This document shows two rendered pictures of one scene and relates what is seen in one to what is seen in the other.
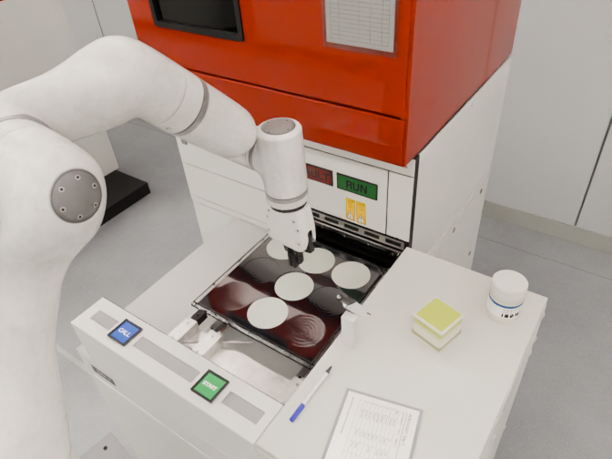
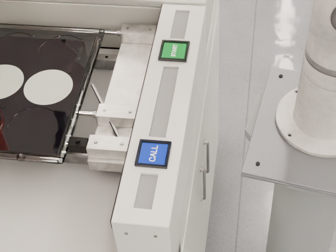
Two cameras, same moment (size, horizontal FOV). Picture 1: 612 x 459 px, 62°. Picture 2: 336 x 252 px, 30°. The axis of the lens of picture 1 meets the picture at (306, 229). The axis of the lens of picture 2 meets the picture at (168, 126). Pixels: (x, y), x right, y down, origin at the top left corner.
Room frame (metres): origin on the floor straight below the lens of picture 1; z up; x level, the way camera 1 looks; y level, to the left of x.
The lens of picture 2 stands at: (1.02, 1.04, 1.80)
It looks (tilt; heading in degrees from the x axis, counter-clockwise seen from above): 49 degrees down; 244
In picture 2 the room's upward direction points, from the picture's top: 5 degrees counter-clockwise
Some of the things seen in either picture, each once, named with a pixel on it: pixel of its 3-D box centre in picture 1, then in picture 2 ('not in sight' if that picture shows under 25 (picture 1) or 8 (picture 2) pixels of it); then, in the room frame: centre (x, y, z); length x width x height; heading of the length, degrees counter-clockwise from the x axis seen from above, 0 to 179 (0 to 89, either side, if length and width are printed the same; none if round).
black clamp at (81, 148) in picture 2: (198, 316); (78, 144); (0.85, 0.28, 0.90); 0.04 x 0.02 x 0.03; 142
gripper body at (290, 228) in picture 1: (290, 218); not in sight; (0.81, 0.03, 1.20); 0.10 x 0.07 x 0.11; 46
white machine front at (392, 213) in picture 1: (280, 182); not in sight; (1.22, 0.06, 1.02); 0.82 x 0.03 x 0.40; 52
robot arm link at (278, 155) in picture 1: (280, 157); not in sight; (0.82, 0.04, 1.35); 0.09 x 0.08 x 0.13; 46
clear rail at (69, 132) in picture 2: (249, 333); (83, 90); (0.78, 0.16, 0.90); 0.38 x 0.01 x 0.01; 52
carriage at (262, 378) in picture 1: (233, 370); (126, 97); (0.70, 0.19, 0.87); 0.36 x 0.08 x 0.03; 52
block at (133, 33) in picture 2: (290, 397); (139, 33); (0.60, 0.06, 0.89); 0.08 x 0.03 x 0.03; 142
